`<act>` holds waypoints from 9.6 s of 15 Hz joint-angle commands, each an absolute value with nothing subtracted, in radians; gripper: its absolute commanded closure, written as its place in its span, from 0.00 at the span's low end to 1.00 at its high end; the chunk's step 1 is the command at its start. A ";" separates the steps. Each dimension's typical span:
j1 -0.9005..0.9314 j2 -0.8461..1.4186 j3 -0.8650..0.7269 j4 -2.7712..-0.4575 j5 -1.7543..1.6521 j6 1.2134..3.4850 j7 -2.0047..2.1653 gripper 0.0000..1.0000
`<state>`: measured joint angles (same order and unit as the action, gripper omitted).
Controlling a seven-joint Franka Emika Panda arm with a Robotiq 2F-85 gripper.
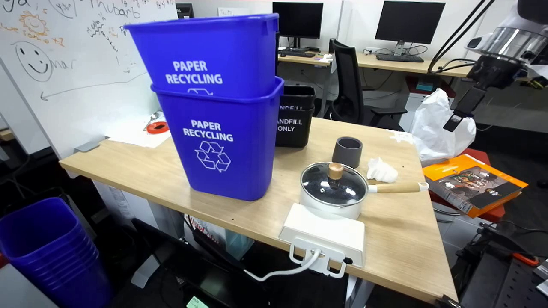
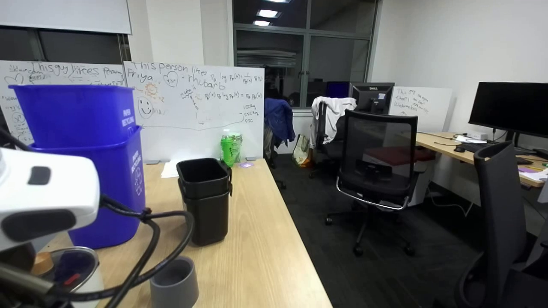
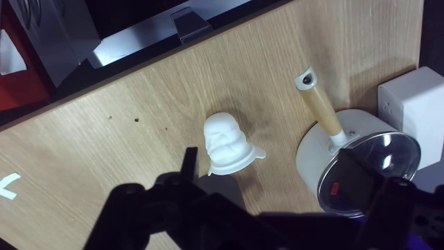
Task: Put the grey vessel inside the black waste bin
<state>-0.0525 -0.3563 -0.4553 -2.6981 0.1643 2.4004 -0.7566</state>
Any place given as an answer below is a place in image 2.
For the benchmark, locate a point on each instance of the black mesh office chair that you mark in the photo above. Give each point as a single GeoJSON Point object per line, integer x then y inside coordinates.
{"type": "Point", "coordinates": [376, 155]}

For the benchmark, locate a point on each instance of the white paper sheet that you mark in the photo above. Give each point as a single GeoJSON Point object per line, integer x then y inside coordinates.
{"type": "Point", "coordinates": [181, 163]}

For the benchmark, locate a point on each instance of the blue cloth garment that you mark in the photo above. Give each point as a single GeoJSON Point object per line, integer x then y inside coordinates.
{"type": "Point", "coordinates": [277, 120]}

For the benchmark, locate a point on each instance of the small whiteboard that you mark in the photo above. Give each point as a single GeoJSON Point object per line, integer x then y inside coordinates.
{"type": "Point", "coordinates": [421, 108]}

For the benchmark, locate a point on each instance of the white roller blind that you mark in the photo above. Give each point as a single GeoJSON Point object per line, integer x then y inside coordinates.
{"type": "Point", "coordinates": [61, 14]}

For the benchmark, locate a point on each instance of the white papers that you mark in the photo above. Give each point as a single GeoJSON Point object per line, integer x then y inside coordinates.
{"type": "Point", "coordinates": [532, 175]}

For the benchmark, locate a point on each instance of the white cloth garment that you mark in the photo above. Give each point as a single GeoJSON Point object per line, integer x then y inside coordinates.
{"type": "Point", "coordinates": [335, 112]}

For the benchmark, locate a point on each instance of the glass lid with wooden knob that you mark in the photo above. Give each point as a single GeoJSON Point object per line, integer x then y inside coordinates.
{"type": "Point", "coordinates": [73, 266]}

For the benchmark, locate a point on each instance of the long wooden office desk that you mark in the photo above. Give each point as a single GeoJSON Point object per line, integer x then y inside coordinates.
{"type": "Point", "coordinates": [442, 143]}

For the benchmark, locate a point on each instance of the whiteboard with smiley drawing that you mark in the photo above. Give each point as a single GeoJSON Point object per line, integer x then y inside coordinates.
{"type": "Point", "coordinates": [198, 103]}

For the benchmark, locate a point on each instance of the grey cylindrical vessel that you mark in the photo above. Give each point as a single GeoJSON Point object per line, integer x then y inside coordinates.
{"type": "Point", "coordinates": [173, 285]}

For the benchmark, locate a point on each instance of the black plastic waste bin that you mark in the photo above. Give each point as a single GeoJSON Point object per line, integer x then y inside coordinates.
{"type": "Point", "coordinates": [202, 172]}
{"type": "Point", "coordinates": [207, 223]}

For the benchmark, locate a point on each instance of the large ceiling light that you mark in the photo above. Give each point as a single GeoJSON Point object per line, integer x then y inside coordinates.
{"type": "Point", "coordinates": [267, 13]}

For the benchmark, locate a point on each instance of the green plastic bottle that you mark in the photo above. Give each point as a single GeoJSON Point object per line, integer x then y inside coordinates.
{"type": "Point", "coordinates": [231, 148]}

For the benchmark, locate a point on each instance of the white pedestal cabinet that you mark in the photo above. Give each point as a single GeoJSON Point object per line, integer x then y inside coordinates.
{"type": "Point", "coordinates": [421, 182]}

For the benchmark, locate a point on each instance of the whiteboard with handwriting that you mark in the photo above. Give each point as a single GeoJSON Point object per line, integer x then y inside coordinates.
{"type": "Point", "coordinates": [56, 72]}

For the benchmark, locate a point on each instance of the small ceiling light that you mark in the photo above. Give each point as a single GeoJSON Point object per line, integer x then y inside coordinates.
{"type": "Point", "coordinates": [260, 23]}

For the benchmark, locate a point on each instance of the yellow bag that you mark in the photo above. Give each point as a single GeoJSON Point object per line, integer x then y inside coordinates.
{"type": "Point", "coordinates": [301, 151]}

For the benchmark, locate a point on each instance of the black computer monitor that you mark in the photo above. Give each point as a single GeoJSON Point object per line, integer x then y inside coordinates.
{"type": "Point", "coordinates": [507, 108]}
{"type": "Point", "coordinates": [370, 96]}

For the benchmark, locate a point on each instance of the black chair with draped cloth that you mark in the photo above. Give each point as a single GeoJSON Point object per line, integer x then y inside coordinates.
{"type": "Point", "coordinates": [330, 151]}

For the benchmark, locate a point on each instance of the dark framed window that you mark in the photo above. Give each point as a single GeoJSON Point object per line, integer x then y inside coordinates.
{"type": "Point", "coordinates": [305, 57]}

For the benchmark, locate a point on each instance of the black keyboard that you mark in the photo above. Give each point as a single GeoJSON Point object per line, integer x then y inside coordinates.
{"type": "Point", "coordinates": [469, 148]}

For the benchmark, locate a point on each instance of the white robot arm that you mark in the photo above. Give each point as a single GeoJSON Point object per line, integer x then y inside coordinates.
{"type": "Point", "coordinates": [44, 189]}

